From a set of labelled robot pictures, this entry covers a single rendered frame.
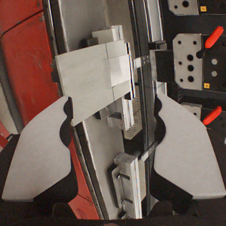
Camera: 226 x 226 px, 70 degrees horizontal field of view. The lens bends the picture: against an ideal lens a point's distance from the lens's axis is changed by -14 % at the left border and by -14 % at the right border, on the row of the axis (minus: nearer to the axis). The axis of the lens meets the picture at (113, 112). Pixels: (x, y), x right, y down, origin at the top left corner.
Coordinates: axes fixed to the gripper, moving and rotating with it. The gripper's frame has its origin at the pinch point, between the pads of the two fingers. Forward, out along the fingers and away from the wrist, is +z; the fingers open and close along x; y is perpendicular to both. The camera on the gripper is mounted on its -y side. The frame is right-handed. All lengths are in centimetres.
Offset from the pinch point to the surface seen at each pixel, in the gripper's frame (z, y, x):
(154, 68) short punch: 44.3, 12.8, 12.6
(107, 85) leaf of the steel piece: 38.2, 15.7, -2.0
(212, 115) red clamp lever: 24.8, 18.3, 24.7
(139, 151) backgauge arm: 70, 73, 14
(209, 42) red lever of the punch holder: 27.8, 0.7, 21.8
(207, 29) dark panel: 81, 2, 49
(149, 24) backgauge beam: 71, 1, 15
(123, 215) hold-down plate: 40, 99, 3
